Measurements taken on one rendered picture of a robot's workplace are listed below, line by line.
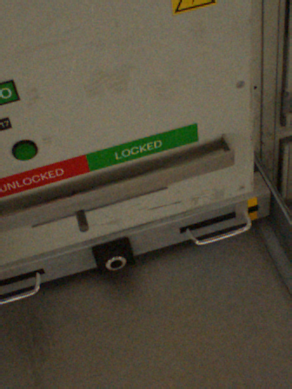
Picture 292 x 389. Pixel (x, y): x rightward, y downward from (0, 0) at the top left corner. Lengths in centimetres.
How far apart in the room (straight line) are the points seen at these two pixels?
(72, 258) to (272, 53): 50
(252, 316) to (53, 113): 43
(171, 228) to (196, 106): 23
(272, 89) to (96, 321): 54
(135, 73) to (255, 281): 40
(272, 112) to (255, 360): 51
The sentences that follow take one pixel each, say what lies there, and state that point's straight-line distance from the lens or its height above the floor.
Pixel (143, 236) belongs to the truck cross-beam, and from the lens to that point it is 97.
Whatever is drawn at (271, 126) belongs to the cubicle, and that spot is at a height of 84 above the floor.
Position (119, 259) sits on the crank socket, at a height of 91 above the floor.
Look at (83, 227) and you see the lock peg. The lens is 86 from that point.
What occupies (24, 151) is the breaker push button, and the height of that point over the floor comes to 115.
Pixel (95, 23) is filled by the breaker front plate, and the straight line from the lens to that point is 72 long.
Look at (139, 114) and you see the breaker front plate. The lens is 81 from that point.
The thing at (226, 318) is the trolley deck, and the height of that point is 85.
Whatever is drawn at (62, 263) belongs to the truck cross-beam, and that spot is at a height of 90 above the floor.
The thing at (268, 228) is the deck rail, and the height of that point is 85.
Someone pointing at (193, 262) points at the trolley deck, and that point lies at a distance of 101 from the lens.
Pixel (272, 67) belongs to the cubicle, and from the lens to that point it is 114.
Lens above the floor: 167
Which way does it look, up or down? 48 degrees down
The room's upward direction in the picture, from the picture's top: 10 degrees counter-clockwise
